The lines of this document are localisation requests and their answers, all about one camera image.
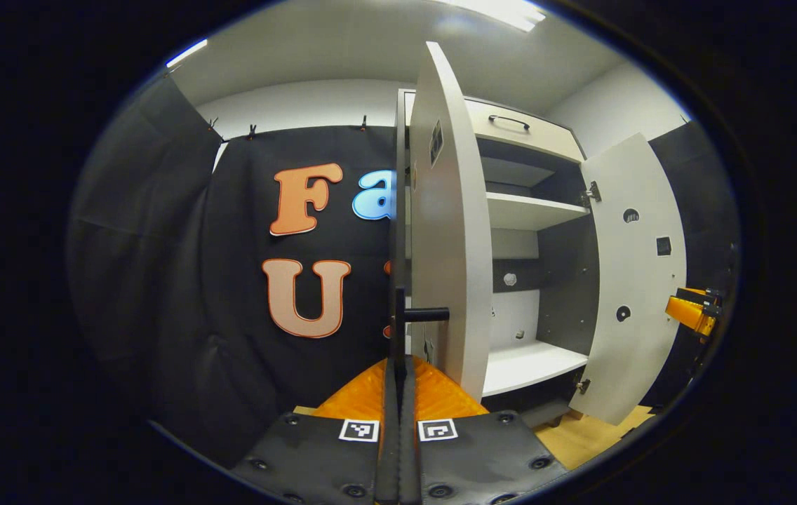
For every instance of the cabinet door with lizard sticker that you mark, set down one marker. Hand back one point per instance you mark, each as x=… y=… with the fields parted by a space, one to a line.
x=637 y=294

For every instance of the white double-door shoe cabinet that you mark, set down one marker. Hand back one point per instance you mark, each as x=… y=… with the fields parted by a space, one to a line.
x=567 y=280

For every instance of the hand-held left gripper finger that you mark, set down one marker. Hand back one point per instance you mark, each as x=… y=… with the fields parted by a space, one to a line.
x=391 y=435
x=407 y=435

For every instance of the white cabinet shelf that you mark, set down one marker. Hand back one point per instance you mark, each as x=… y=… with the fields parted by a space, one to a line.
x=532 y=210
x=532 y=365

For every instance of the wide ceiling light panel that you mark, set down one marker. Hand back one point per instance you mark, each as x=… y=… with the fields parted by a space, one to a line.
x=504 y=10

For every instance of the cabinet door with camera sticker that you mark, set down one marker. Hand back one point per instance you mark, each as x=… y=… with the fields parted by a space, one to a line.
x=451 y=245

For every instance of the black backdrop cloth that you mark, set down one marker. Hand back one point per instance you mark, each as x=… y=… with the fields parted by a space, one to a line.
x=160 y=280

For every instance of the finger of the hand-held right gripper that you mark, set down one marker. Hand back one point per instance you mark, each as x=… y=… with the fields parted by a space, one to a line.
x=686 y=312

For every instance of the narrow ceiling light strip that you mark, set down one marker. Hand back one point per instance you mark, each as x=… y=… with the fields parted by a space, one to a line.
x=186 y=53

